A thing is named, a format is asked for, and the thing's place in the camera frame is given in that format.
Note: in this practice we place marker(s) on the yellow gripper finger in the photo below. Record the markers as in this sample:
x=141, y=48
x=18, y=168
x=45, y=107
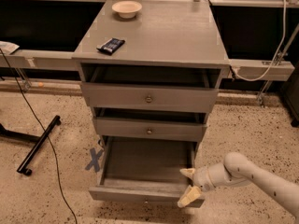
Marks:
x=187, y=172
x=190, y=195

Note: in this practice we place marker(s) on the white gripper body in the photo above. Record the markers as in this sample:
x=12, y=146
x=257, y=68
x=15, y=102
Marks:
x=201, y=178

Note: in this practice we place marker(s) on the grey bottom drawer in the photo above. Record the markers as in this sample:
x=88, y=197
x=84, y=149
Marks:
x=136, y=170

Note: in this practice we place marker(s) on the grey drawer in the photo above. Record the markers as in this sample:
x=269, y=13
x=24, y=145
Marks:
x=136, y=170
x=159, y=88
x=165, y=125

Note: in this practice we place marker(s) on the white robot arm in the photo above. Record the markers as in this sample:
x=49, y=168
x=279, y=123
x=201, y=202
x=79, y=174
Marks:
x=237, y=170

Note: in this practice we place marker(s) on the grey middle drawer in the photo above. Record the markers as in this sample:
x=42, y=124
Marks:
x=165, y=125

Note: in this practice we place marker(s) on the grey wooden drawer cabinet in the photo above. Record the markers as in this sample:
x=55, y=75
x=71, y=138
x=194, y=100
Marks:
x=164, y=33

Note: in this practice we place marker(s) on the grey top drawer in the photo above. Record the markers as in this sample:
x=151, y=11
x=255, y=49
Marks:
x=159, y=88

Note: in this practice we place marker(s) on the blue tape cross mark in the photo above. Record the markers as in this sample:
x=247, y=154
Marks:
x=94, y=163

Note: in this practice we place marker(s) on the dark box at right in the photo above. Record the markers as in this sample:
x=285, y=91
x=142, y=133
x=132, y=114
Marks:
x=290, y=93

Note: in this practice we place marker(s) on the dark blue snack packet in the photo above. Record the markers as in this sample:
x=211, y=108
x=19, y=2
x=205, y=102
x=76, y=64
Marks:
x=110, y=46

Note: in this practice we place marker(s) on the black floor stand base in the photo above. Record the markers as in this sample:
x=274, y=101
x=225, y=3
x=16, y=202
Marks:
x=37, y=140

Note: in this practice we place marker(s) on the cream ceramic bowl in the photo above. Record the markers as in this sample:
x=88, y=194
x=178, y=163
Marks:
x=127, y=9

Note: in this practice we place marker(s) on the white paper sheet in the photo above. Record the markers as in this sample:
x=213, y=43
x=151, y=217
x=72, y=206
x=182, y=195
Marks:
x=8, y=47

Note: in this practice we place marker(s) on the grey metal frame rail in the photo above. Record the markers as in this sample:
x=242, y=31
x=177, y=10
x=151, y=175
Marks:
x=48, y=33

